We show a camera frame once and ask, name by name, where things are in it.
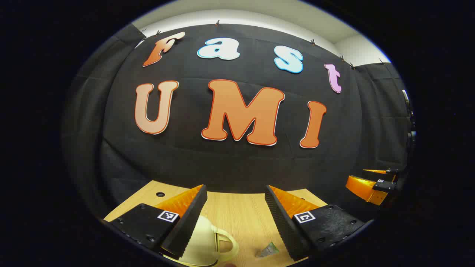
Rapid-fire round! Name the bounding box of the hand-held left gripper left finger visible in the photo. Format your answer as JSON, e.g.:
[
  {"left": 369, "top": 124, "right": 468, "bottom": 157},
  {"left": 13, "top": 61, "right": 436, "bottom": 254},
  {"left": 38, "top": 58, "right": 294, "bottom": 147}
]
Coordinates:
[{"left": 104, "top": 184, "right": 208, "bottom": 260}]

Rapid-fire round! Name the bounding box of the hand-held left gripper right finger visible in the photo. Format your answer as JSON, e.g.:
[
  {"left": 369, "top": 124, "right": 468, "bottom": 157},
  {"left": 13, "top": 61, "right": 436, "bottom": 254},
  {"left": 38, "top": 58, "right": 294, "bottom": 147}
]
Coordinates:
[{"left": 265, "top": 185, "right": 373, "bottom": 262}]

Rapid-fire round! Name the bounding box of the cream yellow suitcase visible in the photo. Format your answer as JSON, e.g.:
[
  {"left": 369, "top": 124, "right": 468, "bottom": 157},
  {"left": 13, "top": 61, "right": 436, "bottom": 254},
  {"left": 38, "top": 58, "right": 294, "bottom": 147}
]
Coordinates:
[{"left": 163, "top": 215, "right": 240, "bottom": 267}]

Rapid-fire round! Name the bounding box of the light green cream tube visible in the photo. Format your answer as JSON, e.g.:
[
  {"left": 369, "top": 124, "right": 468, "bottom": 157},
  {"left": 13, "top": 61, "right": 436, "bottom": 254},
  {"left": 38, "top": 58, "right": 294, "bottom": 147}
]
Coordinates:
[{"left": 255, "top": 242, "right": 280, "bottom": 258}]

